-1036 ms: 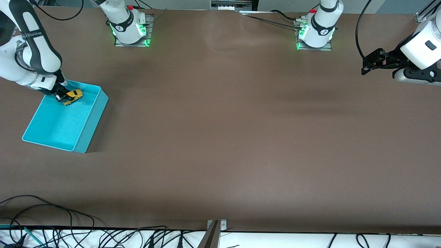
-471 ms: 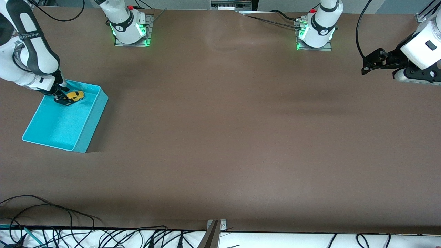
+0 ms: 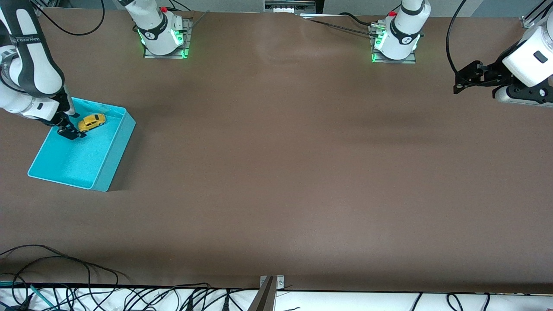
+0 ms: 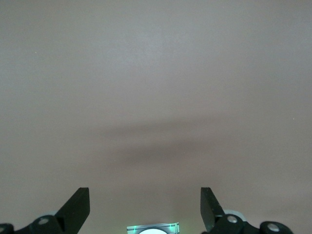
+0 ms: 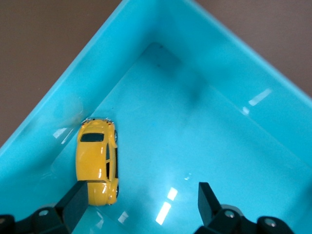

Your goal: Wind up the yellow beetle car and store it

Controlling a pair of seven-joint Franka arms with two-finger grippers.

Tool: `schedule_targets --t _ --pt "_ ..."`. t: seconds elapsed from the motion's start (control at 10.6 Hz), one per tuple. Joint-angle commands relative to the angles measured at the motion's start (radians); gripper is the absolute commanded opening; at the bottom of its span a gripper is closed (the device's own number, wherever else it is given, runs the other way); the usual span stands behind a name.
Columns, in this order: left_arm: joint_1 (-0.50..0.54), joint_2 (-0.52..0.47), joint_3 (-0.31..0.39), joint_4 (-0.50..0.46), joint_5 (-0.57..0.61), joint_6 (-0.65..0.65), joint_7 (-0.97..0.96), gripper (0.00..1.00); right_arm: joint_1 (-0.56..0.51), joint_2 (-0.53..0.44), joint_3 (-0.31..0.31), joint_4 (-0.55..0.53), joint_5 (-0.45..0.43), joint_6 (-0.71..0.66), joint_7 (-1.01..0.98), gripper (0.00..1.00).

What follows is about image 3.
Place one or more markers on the aluminium frame profile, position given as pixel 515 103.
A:
pixel 529 20
pixel 45 2

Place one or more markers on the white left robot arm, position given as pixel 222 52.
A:
pixel 406 26

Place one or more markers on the silver metal bracket plate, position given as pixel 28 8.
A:
pixel 280 283

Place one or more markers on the yellow beetle toy car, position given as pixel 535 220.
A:
pixel 92 122

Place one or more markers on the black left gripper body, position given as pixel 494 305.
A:
pixel 495 71

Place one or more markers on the dark metal bar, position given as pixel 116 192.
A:
pixel 264 300

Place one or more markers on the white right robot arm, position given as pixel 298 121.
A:
pixel 30 56

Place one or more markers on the black power plug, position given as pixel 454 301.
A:
pixel 225 303
pixel 189 303

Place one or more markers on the grey power strip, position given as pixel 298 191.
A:
pixel 289 6

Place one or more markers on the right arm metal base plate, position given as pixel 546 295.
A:
pixel 188 30

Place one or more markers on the turquoise plastic bin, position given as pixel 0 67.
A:
pixel 82 160

